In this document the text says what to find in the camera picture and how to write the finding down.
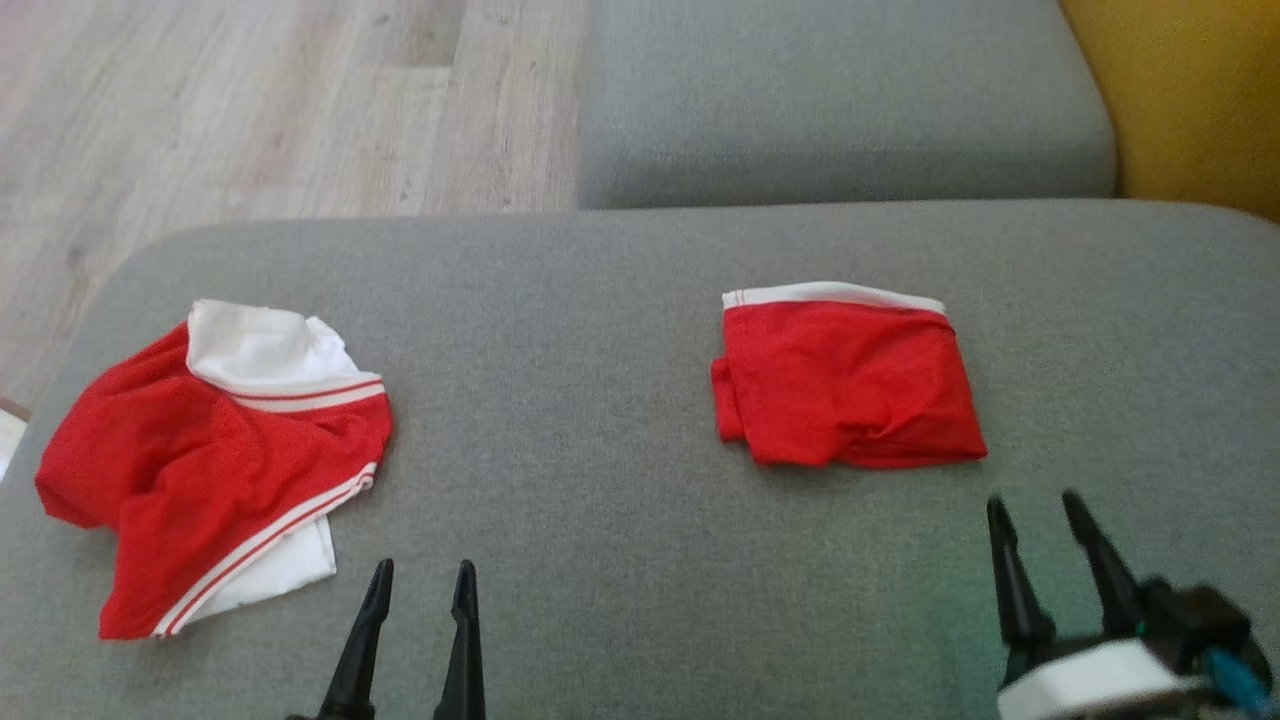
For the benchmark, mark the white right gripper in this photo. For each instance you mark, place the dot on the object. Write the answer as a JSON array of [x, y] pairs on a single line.
[[1090, 685]]

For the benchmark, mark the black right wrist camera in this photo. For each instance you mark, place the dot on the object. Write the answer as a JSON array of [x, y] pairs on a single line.
[[1195, 630]]

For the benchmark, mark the small grey sofa cushion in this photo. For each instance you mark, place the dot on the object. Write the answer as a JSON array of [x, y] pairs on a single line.
[[840, 100]]

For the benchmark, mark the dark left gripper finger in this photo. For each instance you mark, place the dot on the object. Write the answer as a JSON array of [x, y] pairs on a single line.
[[463, 650], [358, 650]]

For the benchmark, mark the red shorts white waistband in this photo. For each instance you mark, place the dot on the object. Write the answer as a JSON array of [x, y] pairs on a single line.
[[850, 385]]

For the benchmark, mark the large grey sofa seat cushion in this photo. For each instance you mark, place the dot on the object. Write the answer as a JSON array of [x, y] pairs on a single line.
[[620, 400]]

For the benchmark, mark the red shirt white sleeves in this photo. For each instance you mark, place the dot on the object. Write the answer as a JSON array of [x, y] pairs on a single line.
[[200, 470]]

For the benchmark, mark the yellow fabric surface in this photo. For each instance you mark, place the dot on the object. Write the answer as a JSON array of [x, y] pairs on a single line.
[[1190, 90]]

